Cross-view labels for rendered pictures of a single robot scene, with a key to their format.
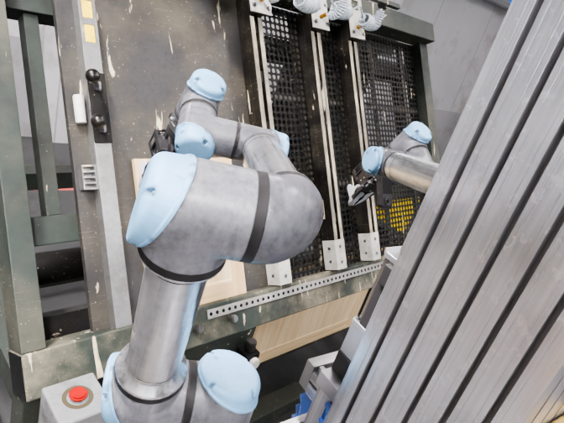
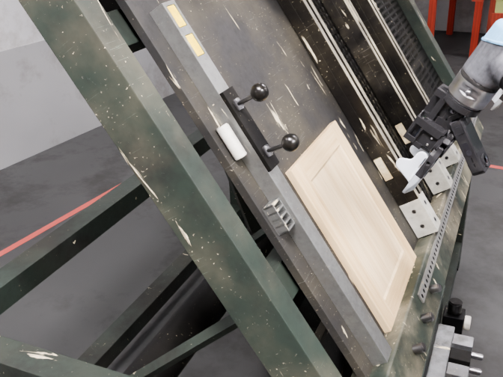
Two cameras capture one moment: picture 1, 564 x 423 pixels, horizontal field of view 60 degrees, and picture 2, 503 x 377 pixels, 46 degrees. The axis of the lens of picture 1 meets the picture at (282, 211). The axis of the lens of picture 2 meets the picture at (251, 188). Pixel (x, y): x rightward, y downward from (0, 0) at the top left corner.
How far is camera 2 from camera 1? 0.95 m
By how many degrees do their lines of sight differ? 15
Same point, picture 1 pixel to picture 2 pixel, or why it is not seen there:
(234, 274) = (402, 244)
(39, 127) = not seen: hidden behind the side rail
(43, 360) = not seen: outside the picture
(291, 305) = (447, 246)
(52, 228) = not seen: hidden behind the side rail
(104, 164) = (286, 191)
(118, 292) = (368, 323)
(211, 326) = (427, 308)
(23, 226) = (289, 304)
